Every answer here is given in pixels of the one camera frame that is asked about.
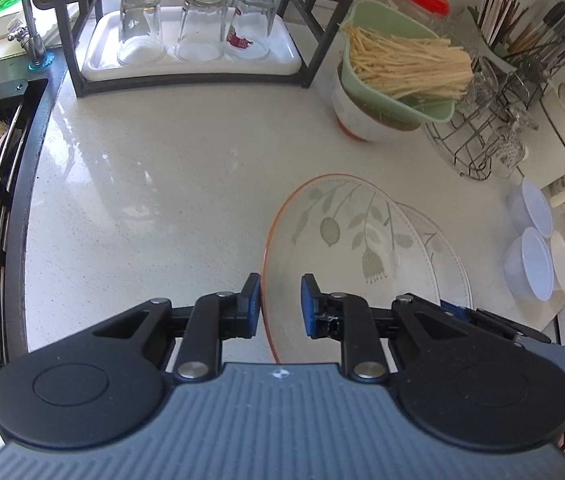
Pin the green plastic colander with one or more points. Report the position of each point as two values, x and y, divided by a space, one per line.
397 110

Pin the bundle of pale noodles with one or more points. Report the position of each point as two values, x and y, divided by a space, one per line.
407 65

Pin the small white bowl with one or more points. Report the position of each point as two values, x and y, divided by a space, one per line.
561 260

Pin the textured stemmed glass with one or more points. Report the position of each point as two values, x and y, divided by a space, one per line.
507 147

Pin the sink drain rack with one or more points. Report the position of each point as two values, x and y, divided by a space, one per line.
27 185

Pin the orange rimmed leaf print plate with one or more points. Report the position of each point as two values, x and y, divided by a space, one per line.
352 240

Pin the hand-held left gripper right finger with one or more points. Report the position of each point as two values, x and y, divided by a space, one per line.
307 305

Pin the bluish white plastic bowl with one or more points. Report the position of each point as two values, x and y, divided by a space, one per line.
532 205
532 265

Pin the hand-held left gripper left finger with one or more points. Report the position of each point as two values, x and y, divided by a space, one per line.
252 305

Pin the white bowl with orange base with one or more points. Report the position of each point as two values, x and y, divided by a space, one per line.
362 122

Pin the white drip tray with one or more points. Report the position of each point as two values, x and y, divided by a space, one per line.
102 65

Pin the white grey leaf print plate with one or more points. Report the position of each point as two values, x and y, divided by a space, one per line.
445 250

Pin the red print drinking glass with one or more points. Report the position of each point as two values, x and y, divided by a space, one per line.
250 25

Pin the clear drinking glass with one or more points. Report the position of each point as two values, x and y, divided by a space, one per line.
140 25
201 25

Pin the small metal faucet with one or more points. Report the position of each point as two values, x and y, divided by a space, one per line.
30 25

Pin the bundle of chopsticks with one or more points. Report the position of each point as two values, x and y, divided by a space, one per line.
505 10

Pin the clear stemmed glass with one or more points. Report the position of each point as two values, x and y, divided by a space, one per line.
485 82

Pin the dark metal dish rack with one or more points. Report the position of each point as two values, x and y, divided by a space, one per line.
70 45

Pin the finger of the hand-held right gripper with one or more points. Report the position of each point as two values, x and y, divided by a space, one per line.
455 309

